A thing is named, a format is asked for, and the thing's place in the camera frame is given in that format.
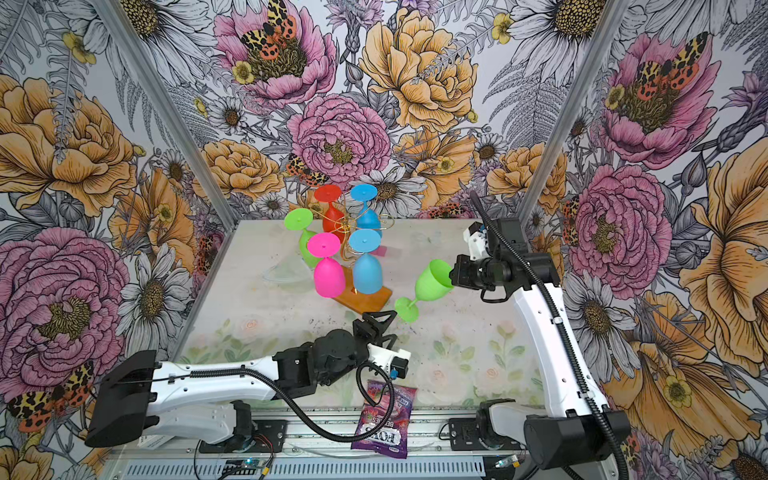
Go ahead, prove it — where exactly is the blue wine glass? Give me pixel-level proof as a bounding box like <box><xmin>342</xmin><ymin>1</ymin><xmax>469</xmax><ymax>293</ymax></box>
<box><xmin>348</xmin><ymin>230</ymin><xmax>383</xmax><ymax>295</ymax></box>
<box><xmin>350</xmin><ymin>184</ymin><xmax>382</xmax><ymax>236</ymax></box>

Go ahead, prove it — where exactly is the green wine glass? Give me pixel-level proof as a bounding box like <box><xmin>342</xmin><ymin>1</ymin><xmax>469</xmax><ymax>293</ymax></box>
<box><xmin>283</xmin><ymin>208</ymin><xmax>320</xmax><ymax>270</ymax></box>
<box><xmin>394</xmin><ymin>259</ymin><xmax>454</xmax><ymax>323</ymax></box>

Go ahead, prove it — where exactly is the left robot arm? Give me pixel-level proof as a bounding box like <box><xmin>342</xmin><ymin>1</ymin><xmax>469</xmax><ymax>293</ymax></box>
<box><xmin>85</xmin><ymin>311</ymin><xmax>411</xmax><ymax>448</ymax></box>

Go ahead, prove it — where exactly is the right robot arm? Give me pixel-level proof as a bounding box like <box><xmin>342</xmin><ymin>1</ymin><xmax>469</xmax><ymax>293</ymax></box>
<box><xmin>450</xmin><ymin>192</ymin><xmax>630</xmax><ymax>479</ymax></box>

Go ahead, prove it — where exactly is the pink wine glass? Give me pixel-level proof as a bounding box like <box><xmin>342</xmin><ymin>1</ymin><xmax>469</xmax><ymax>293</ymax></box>
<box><xmin>307</xmin><ymin>233</ymin><xmax>346</xmax><ymax>298</ymax></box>

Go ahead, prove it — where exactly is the red wine glass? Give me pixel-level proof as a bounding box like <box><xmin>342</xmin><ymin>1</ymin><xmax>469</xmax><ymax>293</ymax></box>
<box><xmin>314</xmin><ymin>185</ymin><xmax>346</xmax><ymax>242</ymax></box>

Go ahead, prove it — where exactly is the clear surgical mask packet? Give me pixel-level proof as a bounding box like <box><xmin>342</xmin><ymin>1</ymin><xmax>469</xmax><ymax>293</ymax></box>
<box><xmin>263</xmin><ymin>256</ymin><xmax>312</xmax><ymax>285</ymax></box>

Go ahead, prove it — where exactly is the purple Fox's candy bag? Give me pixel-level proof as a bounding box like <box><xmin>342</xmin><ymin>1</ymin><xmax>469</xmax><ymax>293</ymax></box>
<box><xmin>351</xmin><ymin>380</ymin><xmax>417</xmax><ymax>459</ymax></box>

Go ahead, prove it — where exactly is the green circuit board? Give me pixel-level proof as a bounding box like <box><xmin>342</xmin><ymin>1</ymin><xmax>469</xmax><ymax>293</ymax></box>
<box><xmin>222</xmin><ymin>458</ymin><xmax>271</xmax><ymax>475</ymax></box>

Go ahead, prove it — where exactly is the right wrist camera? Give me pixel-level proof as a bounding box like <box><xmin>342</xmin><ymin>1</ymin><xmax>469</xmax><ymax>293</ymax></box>
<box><xmin>463</xmin><ymin>222</ymin><xmax>490</xmax><ymax>261</ymax></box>

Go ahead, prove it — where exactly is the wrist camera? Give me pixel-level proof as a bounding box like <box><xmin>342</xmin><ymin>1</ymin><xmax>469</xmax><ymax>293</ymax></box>
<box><xmin>368</xmin><ymin>344</ymin><xmax>411</xmax><ymax>379</ymax></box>
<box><xmin>463</xmin><ymin>222</ymin><xmax>490</xmax><ymax>261</ymax></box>

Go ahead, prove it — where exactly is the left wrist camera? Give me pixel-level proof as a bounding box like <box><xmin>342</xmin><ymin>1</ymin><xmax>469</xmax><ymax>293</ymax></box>
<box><xmin>368</xmin><ymin>344</ymin><xmax>411</xmax><ymax>379</ymax></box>

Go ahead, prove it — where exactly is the gold wire glass rack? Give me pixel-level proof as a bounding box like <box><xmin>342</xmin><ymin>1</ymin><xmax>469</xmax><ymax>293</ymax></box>
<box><xmin>284</xmin><ymin>208</ymin><xmax>392</xmax><ymax>314</ymax></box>

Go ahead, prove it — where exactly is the aluminium front rail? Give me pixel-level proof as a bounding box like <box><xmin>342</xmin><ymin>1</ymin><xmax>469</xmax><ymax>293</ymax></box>
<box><xmin>107</xmin><ymin>407</ymin><xmax>607</xmax><ymax>462</ymax></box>

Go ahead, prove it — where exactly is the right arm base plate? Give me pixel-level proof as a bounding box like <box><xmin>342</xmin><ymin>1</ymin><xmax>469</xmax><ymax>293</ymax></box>
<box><xmin>445</xmin><ymin>418</ymin><xmax>523</xmax><ymax>452</ymax></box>

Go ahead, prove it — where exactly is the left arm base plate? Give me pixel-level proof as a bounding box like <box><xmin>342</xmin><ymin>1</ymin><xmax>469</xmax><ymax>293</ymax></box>
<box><xmin>198</xmin><ymin>420</ymin><xmax>288</xmax><ymax>454</ymax></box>

